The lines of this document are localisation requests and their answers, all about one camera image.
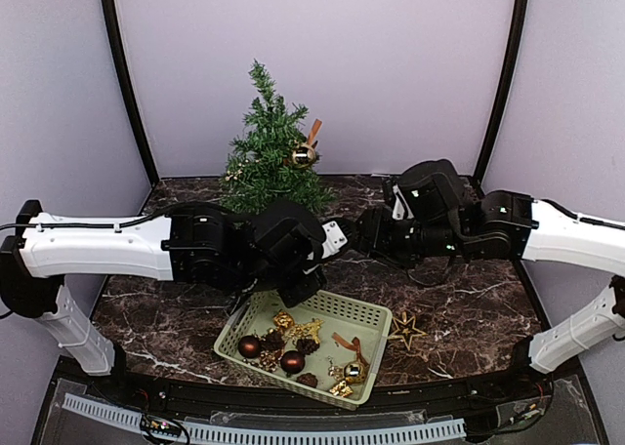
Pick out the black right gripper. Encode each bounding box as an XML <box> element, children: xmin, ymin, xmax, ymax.
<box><xmin>347</xmin><ymin>205</ymin><xmax>468</xmax><ymax>269</ymax></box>

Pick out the cream perforated plastic basket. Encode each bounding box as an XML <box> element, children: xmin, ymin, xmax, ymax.
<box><xmin>214</xmin><ymin>291</ymin><xmax>392</xmax><ymax>411</ymax></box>

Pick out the brown ball ornament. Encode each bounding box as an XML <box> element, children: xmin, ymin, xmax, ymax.
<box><xmin>237</xmin><ymin>335</ymin><xmax>263</xmax><ymax>359</ymax></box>
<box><xmin>279</xmin><ymin>350</ymin><xmax>306</xmax><ymax>375</ymax></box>

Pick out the gold star ornament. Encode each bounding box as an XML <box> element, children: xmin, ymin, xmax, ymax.
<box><xmin>388</xmin><ymin>311</ymin><xmax>428</xmax><ymax>350</ymax></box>

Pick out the small green christmas tree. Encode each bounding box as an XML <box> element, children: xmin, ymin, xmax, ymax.
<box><xmin>220</xmin><ymin>61</ymin><xmax>334</xmax><ymax>214</ymax></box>

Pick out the brown ribbon bow ornament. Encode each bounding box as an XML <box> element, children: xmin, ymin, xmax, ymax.
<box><xmin>306</xmin><ymin>119</ymin><xmax>322</xmax><ymax>148</ymax></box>

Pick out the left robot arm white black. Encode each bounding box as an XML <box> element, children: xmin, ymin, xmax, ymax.
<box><xmin>1</xmin><ymin>200</ymin><xmax>340</xmax><ymax>402</ymax></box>

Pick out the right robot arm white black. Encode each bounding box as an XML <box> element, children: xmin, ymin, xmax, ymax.
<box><xmin>354</xmin><ymin>159</ymin><xmax>624</xmax><ymax>400</ymax></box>

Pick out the gold gift box ornament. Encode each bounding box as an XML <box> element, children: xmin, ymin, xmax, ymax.
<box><xmin>272</xmin><ymin>310</ymin><xmax>295</xmax><ymax>331</ymax></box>
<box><xmin>328</xmin><ymin>380</ymin><xmax>354</xmax><ymax>398</ymax></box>

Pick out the gold reindeer ornament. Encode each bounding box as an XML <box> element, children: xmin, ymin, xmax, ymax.
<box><xmin>285</xmin><ymin>318</ymin><xmax>324</xmax><ymax>344</ymax></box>

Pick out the pine cone ornament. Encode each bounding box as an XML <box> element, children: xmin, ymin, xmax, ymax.
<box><xmin>262</xmin><ymin>330</ymin><xmax>284</xmax><ymax>351</ymax></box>
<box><xmin>295</xmin><ymin>338</ymin><xmax>320</xmax><ymax>356</ymax></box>
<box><xmin>296</xmin><ymin>373</ymin><xmax>318</xmax><ymax>388</ymax></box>

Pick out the gold bead cluster ornament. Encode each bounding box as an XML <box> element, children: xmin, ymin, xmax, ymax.
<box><xmin>259</xmin><ymin>350</ymin><xmax>282</xmax><ymax>373</ymax></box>

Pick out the brown ball ornament front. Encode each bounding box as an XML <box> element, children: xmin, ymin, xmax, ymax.
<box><xmin>237</xmin><ymin>335</ymin><xmax>263</xmax><ymax>359</ymax></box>

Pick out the shiny gold ball ornament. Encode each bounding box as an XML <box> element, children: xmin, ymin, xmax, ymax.
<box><xmin>343</xmin><ymin>360</ymin><xmax>368</xmax><ymax>384</ymax></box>

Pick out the gold berry sprig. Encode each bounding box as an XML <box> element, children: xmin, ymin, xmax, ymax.
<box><xmin>223</xmin><ymin>159</ymin><xmax>258</xmax><ymax>182</ymax></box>

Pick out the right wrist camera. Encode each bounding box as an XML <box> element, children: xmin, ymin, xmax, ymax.
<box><xmin>382</xmin><ymin>176</ymin><xmax>409</xmax><ymax>221</ymax></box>

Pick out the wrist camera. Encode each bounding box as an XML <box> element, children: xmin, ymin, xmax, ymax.
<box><xmin>321</xmin><ymin>217</ymin><xmax>356</xmax><ymax>263</ymax></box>
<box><xmin>382</xmin><ymin>176</ymin><xmax>409</xmax><ymax>221</ymax></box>

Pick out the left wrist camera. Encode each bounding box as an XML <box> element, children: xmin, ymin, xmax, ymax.
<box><xmin>321</xmin><ymin>217</ymin><xmax>356</xmax><ymax>263</ymax></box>

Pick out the black front table rail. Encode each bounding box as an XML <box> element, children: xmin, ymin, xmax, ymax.
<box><xmin>87</xmin><ymin>366</ymin><xmax>553</xmax><ymax>420</ymax></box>

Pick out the white slotted cable duct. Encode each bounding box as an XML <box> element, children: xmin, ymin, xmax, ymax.
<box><xmin>62</xmin><ymin>392</ymin><xmax>468</xmax><ymax>444</ymax></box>

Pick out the black corner frame post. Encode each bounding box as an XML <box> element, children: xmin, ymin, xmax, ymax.
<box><xmin>101</xmin><ymin>0</ymin><xmax>160</xmax><ymax>187</ymax></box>

